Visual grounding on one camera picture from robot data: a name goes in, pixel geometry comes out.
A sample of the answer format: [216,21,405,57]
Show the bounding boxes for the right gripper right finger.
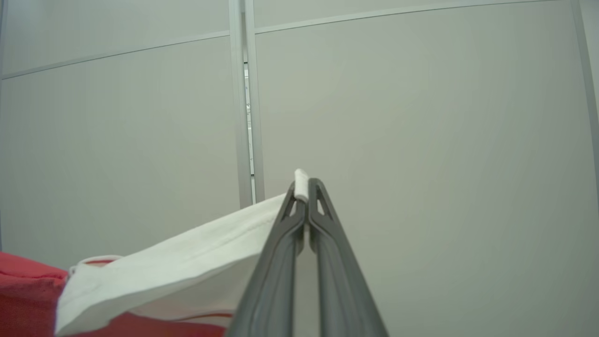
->
[307,177,389,337]

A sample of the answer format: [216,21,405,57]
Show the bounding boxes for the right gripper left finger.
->
[226,182,308,337]

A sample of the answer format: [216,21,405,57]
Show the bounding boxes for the red Bulls 23 shorts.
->
[0,168,310,337]

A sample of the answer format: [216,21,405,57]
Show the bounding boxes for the grey metal partition post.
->
[228,0,265,209]

